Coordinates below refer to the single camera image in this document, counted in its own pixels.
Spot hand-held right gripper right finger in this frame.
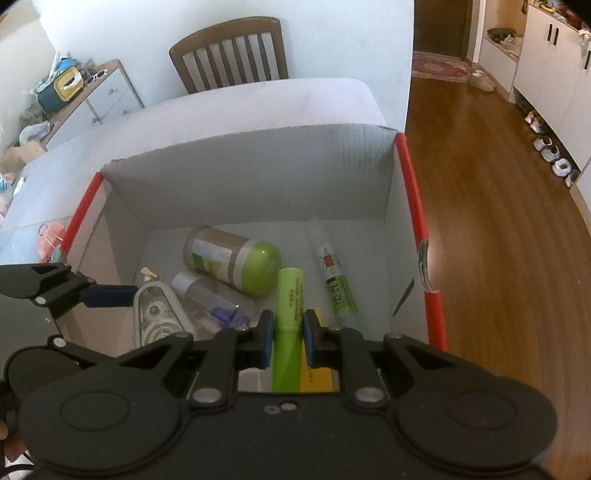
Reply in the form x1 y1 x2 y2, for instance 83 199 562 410
302 307 463 410

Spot red patterned rug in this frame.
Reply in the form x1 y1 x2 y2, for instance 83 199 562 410
410 51 470 82

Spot white side cabinet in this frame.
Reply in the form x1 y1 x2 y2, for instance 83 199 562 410
44 59 144 149

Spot dark wooden door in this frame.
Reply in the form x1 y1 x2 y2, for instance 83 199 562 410
413 0 476 61

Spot green highlighter pen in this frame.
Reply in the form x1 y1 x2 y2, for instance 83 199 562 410
271 267 308 393

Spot correction tape dispenser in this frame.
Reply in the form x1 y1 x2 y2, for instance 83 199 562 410
133 281 195 350

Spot clear bottle with pink cap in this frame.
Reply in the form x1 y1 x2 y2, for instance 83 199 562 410
139 267 260 336

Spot clear plastic bag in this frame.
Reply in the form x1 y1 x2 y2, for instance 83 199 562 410
19 122 51 144

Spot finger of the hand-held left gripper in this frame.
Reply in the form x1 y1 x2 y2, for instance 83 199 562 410
45 335 105 371
0 262 140 320

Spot yellow and teal tissue box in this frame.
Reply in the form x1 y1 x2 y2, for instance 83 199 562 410
36 66 86 116

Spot white and green tube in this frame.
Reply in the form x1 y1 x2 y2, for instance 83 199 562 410
308 219 360 317

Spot yellow small box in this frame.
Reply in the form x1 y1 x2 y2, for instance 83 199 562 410
300 355 334 394

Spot beige slippers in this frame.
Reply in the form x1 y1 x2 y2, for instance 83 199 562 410
468 69 499 92

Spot row of shoes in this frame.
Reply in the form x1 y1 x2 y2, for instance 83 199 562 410
523 110 583 188

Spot green-lidded brown jar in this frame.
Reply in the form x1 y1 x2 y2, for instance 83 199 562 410
183 224 283 296

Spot red cardboard box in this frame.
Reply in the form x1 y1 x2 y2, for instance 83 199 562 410
60 124 448 394

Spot brown cardboard box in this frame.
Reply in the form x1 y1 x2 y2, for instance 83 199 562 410
0 140 47 172

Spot white lower cabinet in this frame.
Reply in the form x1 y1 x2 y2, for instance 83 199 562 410
510 4 591 186

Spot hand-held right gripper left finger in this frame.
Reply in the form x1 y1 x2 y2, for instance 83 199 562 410
115 309 276 410

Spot low white bench cabinet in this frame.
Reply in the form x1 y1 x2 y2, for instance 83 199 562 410
477 34 527 103

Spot wooden chair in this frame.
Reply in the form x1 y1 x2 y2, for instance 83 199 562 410
168 17 290 95

